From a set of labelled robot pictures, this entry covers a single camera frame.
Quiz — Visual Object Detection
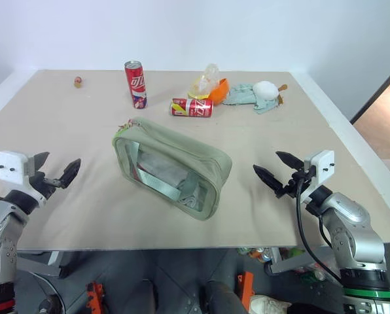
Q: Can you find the white sneaker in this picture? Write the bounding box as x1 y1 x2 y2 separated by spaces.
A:
249 293 293 314

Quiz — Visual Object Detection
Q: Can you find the white fluffy ball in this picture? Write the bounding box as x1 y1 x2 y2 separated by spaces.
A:
253 80 280 102

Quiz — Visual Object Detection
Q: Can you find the short red soda can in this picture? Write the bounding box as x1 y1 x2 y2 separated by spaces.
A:
170 97 215 118

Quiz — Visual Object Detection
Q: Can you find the tall slim red soda can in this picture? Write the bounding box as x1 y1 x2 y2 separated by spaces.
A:
124 60 149 110

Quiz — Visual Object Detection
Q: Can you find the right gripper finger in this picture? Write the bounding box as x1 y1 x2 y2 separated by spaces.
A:
253 164 283 196
275 150 304 171

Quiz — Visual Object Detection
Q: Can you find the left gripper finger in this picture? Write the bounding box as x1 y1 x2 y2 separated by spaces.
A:
58 158 82 190
33 151 50 172

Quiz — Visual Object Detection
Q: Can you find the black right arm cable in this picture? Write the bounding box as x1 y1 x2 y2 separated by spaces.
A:
294 171 345 286

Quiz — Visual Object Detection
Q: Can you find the dark rounded shape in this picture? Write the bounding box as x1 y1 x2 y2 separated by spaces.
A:
203 279 245 314

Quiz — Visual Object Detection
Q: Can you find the brown wooden utensil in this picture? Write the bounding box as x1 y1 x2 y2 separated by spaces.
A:
277 84 289 106

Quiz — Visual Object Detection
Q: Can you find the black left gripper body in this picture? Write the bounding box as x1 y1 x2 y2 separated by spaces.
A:
25 157 67 199

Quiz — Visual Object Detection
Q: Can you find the green clear zipper pouch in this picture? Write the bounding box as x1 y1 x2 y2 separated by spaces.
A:
111 117 233 222

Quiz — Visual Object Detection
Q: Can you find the grey metal table bracket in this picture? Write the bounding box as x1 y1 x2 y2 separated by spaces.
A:
264 247 340 276
16 249 69 279

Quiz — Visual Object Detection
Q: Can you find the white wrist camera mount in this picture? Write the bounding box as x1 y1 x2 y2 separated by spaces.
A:
303 149 335 201
0 150 48 206

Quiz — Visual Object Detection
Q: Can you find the colourful clutter under table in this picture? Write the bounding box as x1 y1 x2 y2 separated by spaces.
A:
236 247 308 263

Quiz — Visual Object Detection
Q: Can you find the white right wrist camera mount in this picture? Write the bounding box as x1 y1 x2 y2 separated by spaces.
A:
303 149 335 201

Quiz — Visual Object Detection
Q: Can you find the crumpled clear yellow plastic bag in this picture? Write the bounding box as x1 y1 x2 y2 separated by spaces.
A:
186 63 221 100

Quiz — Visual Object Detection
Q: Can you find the brown wooden panel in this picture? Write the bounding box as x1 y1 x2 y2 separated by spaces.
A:
349 58 390 171

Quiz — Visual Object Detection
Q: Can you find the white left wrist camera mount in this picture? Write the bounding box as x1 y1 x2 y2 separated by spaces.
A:
0 150 48 206

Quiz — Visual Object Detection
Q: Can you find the pale green cloth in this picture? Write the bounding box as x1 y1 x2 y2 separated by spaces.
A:
222 82 283 116

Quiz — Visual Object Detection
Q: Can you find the orange clamp tool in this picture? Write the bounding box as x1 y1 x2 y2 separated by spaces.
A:
86 281 107 311
236 270 257 311

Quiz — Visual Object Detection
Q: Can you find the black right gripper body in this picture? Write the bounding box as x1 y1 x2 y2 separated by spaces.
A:
274 163 314 200

